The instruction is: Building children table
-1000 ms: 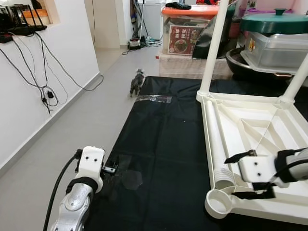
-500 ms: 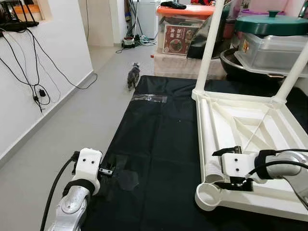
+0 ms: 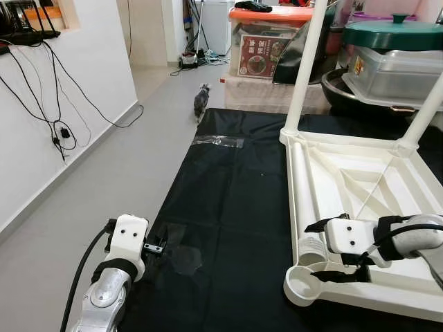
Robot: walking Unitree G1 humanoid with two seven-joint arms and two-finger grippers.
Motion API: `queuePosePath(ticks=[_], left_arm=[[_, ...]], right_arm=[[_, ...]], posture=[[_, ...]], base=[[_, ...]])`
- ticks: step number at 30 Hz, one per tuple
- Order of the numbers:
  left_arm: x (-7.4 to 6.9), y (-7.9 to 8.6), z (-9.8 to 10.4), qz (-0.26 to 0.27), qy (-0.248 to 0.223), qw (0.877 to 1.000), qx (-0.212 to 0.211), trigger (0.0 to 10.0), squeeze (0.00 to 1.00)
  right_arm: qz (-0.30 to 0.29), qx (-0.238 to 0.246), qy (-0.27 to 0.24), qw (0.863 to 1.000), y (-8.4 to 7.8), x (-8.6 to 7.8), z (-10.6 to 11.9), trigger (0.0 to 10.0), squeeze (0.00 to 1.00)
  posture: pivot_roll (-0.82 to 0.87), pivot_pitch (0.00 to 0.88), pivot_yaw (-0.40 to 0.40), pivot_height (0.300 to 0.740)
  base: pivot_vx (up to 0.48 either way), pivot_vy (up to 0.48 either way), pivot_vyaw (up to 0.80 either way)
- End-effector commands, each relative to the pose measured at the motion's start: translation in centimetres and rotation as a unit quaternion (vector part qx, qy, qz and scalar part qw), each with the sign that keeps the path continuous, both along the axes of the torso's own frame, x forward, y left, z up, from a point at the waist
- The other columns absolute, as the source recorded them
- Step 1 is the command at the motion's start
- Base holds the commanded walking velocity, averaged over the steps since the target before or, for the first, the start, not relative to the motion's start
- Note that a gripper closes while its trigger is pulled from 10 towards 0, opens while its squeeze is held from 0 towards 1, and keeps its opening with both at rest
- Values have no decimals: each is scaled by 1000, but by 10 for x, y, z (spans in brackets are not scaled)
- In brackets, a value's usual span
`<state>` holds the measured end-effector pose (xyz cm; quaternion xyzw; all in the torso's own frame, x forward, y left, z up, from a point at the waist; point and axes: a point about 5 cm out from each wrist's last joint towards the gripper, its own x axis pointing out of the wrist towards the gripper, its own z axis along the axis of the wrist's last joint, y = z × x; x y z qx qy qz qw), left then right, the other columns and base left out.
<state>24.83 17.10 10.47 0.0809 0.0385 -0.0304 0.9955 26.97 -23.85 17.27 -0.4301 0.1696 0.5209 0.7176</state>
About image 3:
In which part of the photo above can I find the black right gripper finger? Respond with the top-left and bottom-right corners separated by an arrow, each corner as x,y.
310,266 -> 372,284
304,215 -> 345,234

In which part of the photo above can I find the white plastic table top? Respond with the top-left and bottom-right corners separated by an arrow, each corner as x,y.
280,128 -> 443,322

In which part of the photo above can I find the wide clear tape patch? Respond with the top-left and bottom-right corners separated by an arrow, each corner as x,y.
149,225 -> 203,275

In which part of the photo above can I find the black tablecloth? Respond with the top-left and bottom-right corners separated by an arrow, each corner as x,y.
118,107 -> 443,332

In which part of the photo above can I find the narrow clear tape strip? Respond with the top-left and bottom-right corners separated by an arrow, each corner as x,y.
192,135 -> 245,149

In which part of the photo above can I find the black wok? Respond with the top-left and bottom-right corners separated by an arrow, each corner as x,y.
320,68 -> 416,117

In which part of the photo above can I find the pink fleece cover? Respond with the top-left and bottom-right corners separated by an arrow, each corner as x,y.
221,73 -> 332,115

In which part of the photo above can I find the dark glass pan lid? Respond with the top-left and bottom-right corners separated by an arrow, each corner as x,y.
273,7 -> 338,85

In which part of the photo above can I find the orange-lid box with red poster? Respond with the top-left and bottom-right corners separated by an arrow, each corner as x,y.
230,6 -> 316,80

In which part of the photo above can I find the grey upright vacuum cleaner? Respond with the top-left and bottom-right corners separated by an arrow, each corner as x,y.
177,0 -> 203,70

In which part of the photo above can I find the green pot lid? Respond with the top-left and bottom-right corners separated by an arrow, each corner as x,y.
343,14 -> 443,53

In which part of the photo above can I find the white chest appliance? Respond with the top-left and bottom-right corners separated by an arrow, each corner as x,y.
201,0 -> 236,56

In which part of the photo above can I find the small black pouch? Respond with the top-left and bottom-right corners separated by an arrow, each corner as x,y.
235,1 -> 274,13

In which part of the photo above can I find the black wifi router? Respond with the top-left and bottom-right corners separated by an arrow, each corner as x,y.
0,0 -> 62,48

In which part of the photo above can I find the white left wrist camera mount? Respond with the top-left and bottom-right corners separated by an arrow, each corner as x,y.
106,214 -> 150,281

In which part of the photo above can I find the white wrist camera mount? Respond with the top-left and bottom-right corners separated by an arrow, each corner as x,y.
324,216 -> 380,255
106,214 -> 150,281

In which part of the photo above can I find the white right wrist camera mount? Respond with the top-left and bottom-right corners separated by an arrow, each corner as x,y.
324,216 -> 380,255

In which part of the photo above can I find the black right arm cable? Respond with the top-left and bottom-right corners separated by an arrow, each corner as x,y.
372,220 -> 443,258

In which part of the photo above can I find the black floor cable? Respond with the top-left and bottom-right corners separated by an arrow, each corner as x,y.
42,38 -> 145,131

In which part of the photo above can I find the thick black wall cable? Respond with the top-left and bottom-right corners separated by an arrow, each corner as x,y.
0,69 -> 70,165

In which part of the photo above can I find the black adapter cable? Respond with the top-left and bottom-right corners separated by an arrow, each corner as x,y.
7,45 -> 66,136

